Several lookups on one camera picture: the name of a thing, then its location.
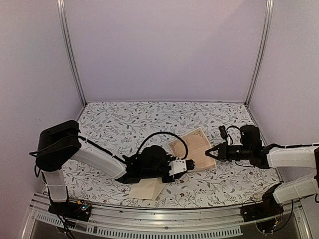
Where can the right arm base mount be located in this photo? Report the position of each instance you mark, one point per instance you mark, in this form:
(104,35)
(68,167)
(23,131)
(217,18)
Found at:
(267,208)

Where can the left aluminium frame post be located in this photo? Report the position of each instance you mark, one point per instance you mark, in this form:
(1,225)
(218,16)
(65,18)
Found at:
(69,50)

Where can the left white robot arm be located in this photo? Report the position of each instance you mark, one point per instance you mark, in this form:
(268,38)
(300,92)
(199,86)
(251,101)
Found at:
(63,142)

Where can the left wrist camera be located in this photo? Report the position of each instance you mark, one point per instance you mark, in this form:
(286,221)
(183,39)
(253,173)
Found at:
(180,166)

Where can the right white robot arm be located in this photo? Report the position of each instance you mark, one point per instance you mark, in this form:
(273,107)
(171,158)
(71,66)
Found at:
(300,158)

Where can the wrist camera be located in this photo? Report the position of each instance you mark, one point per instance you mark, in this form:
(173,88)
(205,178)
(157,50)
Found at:
(223,132)
(180,166)

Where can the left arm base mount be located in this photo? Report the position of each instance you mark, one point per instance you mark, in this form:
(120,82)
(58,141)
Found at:
(80,210)

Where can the cream envelope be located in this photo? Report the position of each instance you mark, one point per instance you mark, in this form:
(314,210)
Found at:
(147,189)

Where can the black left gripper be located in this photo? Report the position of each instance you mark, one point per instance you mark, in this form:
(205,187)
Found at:
(168,179)

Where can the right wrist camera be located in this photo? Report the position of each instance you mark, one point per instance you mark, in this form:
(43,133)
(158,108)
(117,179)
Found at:
(223,132)

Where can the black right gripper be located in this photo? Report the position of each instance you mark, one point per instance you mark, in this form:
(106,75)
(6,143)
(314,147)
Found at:
(222,149)

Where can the aluminium frame post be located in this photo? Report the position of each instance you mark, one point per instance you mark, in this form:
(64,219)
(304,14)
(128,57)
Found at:
(69,50)
(261,51)

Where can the front aluminium rail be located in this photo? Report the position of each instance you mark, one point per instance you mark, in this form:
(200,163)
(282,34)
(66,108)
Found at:
(121,222)

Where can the right aluminium frame post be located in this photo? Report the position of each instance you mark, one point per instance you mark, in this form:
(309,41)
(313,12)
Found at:
(261,51)

